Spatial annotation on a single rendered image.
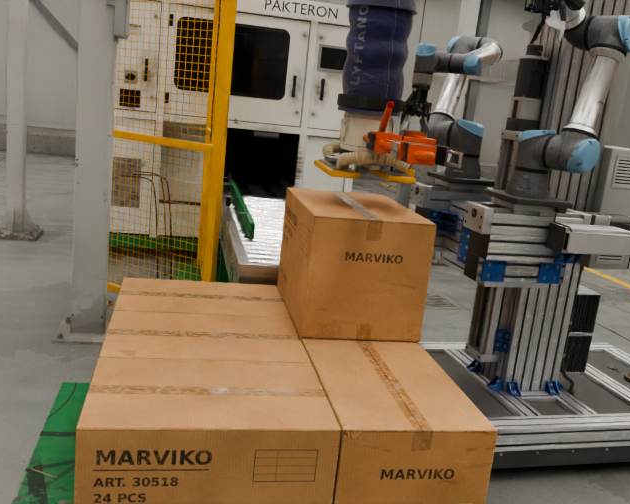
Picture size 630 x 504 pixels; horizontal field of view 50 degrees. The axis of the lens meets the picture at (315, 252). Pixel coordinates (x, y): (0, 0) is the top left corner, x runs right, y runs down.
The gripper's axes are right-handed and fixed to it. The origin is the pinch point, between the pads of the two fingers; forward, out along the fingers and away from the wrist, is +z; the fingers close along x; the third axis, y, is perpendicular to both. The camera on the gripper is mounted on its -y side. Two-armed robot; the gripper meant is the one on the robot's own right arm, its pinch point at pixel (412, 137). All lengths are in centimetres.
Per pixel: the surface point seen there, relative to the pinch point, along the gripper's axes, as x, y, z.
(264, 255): -49, -48, 63
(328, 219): -42, 59, 25
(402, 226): -18, 59, 26
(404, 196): 21, -63, 32
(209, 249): -73, -82, 70
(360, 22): -34, 37, -36
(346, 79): -36, 33, -18
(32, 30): -334, -860, -65
